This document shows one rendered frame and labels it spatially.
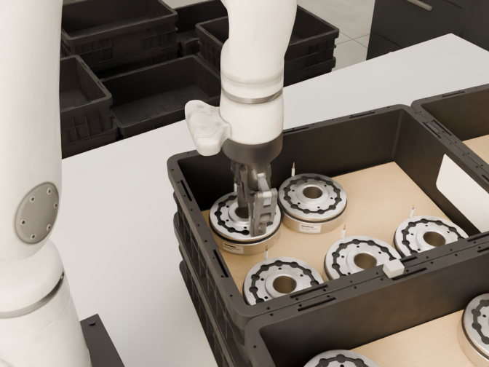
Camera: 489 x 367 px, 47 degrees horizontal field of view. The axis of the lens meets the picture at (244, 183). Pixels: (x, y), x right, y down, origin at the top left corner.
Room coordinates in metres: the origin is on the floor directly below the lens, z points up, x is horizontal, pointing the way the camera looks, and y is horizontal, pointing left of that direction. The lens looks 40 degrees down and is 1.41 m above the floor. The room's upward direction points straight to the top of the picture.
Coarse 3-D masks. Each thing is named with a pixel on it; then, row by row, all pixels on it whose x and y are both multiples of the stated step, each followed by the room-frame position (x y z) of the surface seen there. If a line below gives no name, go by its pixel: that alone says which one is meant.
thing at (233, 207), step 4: (232, 204) 0.60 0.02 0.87; (236, 204) 0.60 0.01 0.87; (228, 208) 0.60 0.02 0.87; (232, 208) 0.59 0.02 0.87; (236, 208) 0.60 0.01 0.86; (228, 212) 0.59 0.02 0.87; (232, 212) 0.59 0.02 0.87; (228, 216) 0.58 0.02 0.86; (232, 216) 0.58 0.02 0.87; (236, 216) 0.58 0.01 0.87; (232, 220) 0.57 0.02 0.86; (236, 220) 0.57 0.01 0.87; (240, 220) 0.57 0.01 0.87; (244, 220) 0.57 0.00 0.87; (248, 220) 0.57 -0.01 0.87; (240, 224) 0.57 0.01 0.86; (244, 224) 0.57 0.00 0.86; (248, 224) 0.57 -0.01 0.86
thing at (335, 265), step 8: (344, 240) 0.54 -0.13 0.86; (352, 240) 0.54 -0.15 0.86; (360, 240) 0.54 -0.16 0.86; (368, 240) 0.54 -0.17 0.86; (376, 240) 0.54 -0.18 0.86; (336, 248) 0.52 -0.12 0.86; (344, 248) 0.52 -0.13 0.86; (352, 248) 0.52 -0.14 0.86; (376, 248) 0.52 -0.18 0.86; (384, 248) 0.52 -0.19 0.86; (392, 248) 0.52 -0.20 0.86; (328, 256) 0.51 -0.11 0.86; (336, 256) 0.51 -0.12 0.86; (344, 256) 0.51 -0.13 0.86; (384, 256) 0.51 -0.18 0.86; (392, 256) 0.51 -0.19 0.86; (328, 264) 0.49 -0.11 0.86; (336, 264) 0.50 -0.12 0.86; (344, 264) 0.49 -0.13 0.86; (328, 272) 0.48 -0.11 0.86; (336, 272) 0.48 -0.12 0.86; (344, 272) 0.48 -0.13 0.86
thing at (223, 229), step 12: (216, 204) 0.61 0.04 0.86; (228, 204) 0.61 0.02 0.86; (216, 216) 0.58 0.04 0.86; (276, 216) 0.58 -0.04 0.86; (216, 228) 0.56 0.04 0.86; (228, 228) 0.56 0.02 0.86; (240, 228) 0.56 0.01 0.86; (276, 228) 0.56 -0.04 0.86; (240, 240) 0.54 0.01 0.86; (252, 240) 0.54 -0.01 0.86
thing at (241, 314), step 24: (336, 120) 0.72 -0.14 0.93; (360, 120) 0.73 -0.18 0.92; (168, 168) 0.61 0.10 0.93; (480, 168) 0.61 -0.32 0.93; (192, 216) 0.51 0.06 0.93; (480, 240) 0.47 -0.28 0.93; (216, 264) 0.43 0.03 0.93; (408, 264) 0.43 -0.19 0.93; (312, 288) 0.40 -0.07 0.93; (336, 288) 0.40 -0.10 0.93; (240, 312) 0.37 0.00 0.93; (264, 312) 0.37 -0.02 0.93
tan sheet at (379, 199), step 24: (384, 168) 0.73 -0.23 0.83; (360, 192) 0.67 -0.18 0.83; (384, 192) 0.67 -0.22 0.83; (408, 192) 0.67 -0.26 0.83; (360, 216) 0.62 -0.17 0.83; (384, 216) 0.62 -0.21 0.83; (408, 216) 0.62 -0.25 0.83; (288, 240) 0.57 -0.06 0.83; (312, 240) 0.57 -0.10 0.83; (336, 240) 0.57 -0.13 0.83; (384, 240) 0.57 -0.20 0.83; (240, 264) 0.52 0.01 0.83; (312, 264) 0.52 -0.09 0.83; (240, 288) 0.48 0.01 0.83
